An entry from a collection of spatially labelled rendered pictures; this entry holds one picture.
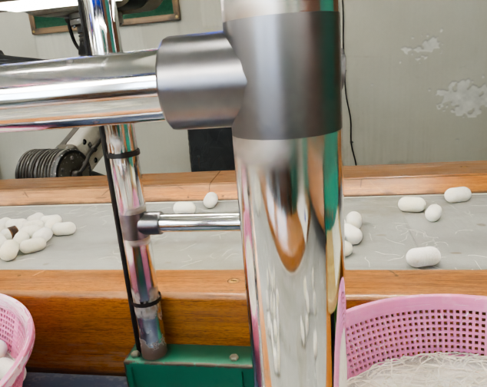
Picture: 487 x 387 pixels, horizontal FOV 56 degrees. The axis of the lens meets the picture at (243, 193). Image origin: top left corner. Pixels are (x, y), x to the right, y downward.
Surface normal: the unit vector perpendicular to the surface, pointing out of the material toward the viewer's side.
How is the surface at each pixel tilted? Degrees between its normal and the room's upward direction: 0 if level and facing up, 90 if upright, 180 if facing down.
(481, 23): 90
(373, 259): 0
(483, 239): 0
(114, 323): 90
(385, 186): 45
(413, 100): 90
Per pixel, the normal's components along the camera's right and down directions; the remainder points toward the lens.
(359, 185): -0.17, -0.47
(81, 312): -0.16, 0.29
